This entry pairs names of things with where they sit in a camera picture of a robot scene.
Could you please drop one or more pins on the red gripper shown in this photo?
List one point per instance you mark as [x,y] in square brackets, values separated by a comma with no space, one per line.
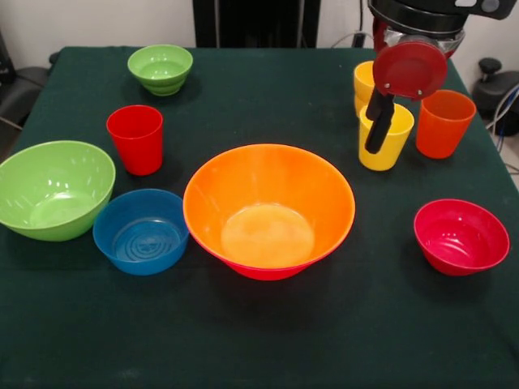
[409,69]

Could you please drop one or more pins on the large orange bowl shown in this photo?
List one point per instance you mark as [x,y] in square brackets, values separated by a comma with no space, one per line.
[263,182]

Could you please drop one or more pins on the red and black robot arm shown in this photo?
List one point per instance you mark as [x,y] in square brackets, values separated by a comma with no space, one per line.
[421,16]

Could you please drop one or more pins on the orange cup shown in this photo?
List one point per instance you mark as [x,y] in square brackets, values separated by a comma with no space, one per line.
[440,138]

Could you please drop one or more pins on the black power adapter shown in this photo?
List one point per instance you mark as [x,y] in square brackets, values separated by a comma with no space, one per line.
[359,40]

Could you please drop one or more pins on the black equipment base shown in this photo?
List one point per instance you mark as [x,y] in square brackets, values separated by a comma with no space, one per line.
[494,89]

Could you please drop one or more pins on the red bowl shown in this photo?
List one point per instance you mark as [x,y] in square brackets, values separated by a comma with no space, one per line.
[458,239]

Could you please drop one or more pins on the black cabinet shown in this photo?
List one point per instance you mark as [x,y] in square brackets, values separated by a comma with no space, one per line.
[259,20]

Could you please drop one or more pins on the small green bowl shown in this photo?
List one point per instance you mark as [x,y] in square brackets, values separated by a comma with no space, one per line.
[160,69]

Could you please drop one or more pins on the dark green tablecloth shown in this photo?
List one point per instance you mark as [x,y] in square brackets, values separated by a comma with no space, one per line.
[259,324]

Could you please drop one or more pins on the red cup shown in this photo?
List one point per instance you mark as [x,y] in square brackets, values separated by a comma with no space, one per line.
[138,154]

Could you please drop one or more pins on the blue bowl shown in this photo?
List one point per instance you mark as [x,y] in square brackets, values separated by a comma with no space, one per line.
[140,265]

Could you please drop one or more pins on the large green bowl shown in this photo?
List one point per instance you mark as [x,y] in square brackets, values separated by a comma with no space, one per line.
[52,190]

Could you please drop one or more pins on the black chair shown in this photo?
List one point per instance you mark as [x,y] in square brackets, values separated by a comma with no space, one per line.
[24,89]

